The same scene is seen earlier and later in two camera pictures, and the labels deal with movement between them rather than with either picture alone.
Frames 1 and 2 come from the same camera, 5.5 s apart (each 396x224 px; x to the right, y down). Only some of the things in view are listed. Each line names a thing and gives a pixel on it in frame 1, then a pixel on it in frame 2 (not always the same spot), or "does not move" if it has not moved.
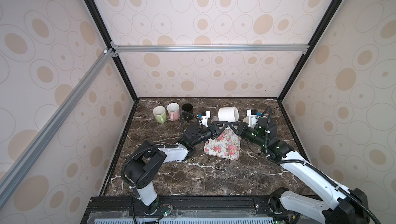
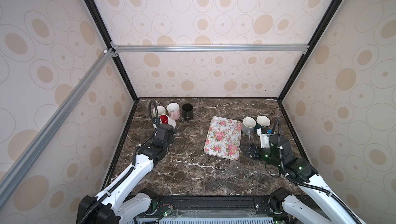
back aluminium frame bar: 208,47 does not move
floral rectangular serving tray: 226,144 does not move
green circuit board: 168,211 does not move
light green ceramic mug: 160,113 does not move
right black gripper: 242,129 -> 256,147
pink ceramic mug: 173,109 does not move
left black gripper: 212,131 -> 171,138
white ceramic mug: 230,114 -> 164,118
